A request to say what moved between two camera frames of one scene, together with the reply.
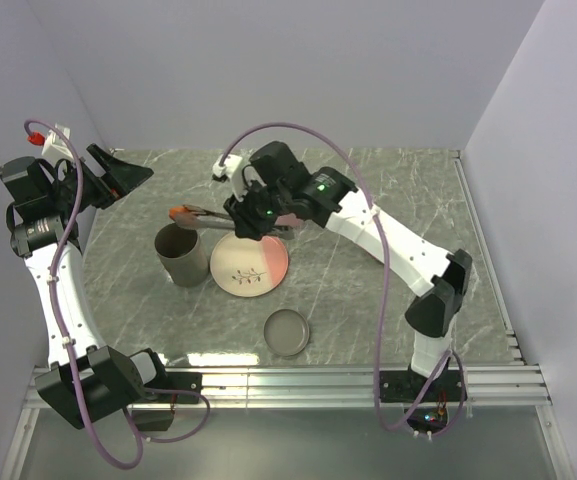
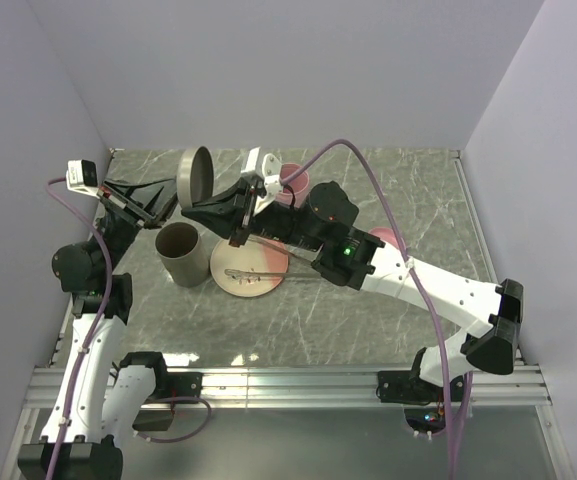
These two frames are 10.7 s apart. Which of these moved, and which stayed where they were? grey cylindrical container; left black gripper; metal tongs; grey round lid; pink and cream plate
Moved: grey round lid; metal tongs; left black gripper
Stayed: pink and cream plate; grey cylindrical container
